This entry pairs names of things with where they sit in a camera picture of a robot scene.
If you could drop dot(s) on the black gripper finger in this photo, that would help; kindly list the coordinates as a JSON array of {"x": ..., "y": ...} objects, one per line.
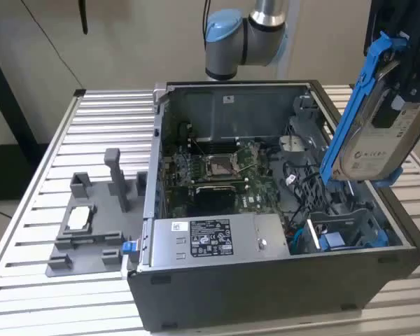
[{"x": 386, "y": 112}]

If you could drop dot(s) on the hard disk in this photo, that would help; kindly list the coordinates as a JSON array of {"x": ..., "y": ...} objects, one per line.
[{"x": 371, "y": 154}]

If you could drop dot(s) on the blue plastic disk carrier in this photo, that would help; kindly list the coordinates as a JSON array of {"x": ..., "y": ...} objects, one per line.
[{"x": 330, "y": 242}]

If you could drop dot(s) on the grey metal drive cage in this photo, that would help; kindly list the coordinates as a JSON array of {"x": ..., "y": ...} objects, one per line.
[{"x": 297, "y": 127}]

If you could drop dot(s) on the green motherboard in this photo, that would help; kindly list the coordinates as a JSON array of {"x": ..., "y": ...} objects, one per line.
[{"x": 259, "y": 189}]

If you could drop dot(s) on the black RAM slots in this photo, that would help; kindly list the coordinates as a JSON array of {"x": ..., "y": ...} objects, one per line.
[{"x": 217, "y": 146}]

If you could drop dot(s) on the CPU socket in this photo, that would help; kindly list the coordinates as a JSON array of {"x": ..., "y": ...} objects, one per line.
[{"x": 217, "y": 167}]

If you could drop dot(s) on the black square fan shroud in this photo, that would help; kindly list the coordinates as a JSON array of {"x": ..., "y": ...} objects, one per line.
[{"x": 215, "y": 199}]

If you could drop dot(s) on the black open PC case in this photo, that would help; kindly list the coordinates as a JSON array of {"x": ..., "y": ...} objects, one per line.
[{"x": 231, "y": 297}]

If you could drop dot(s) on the grey power supply unit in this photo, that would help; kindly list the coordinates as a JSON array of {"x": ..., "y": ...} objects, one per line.
[{"x": 168, "y": 245}]

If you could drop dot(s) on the blue case latch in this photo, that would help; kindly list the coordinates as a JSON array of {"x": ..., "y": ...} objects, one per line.
[{"x": 127, "y": 248}]

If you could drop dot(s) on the grey parts rack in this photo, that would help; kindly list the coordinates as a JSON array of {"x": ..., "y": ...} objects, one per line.
[{"x": 98, "y": 252}]

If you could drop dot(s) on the silver CPU chip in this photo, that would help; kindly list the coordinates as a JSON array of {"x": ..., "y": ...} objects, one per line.
[{"x": 80, "y": 217}]

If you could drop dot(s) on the black desk stand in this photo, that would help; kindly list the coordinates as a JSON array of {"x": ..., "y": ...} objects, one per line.
[{"x": 7, "y": 168}]

